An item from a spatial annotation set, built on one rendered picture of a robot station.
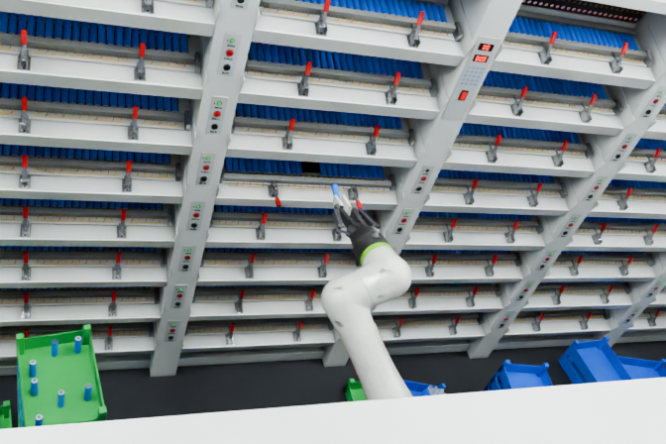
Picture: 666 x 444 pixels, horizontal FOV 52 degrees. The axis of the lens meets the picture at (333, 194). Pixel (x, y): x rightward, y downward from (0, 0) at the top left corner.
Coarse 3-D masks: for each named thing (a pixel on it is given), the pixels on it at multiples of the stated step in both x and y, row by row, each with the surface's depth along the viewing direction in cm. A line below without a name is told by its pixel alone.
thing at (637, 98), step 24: (648, 24) 221; (648, 96) 221; (648, 120) 229; (600, 144) 239; (600, 168) 240; (576, 192) 249; (600, 192) 249; (552, 216) 261; (528, 264) 273; (552, 264) 274; (504, 312) 290
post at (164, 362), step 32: (224, 0) 162; (256, 0) 164; (224, 32) 168; (224, 96) 181; (224, 128) 188; (192, 160) 193; (192, 192) 201; (192, 288) 230; (160, 320) 239; (160, 352) 250
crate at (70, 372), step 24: (48, 336) 200; (72, 336) 204; (24, 360) 197; (48, 360) 199; (72, 360) 201; (24, 384) 192; (48, 384) 194; (72, 384) 196; (96, 384) 196; (24, 408) 181; (48, 408) 189; (72, 408) 190; (96, 408) 192
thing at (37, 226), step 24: (0, 216) 198; (24, 216) 195; (48, 216) 203; (72, 216) 205; (96, 216) 208; (120, 216) 210; (144, 216) 212; (168, 216) 213; (0, 240) 196; (24, 240) 198; (48, 240) 200; (72, 240) 202; (96, 240) 205; (120, 240) 207; (144, 240) 210; (168, 240) 212
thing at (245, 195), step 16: (224, 192) 207; (240, 192) 208; (256, 192) 210; (288, 192) 214; (304, 192) 216; (320, 192) 218; (368, 192) 225; (384, 192) 227; (400, 192) 224; (368, 208) 226; (384, 208) 228
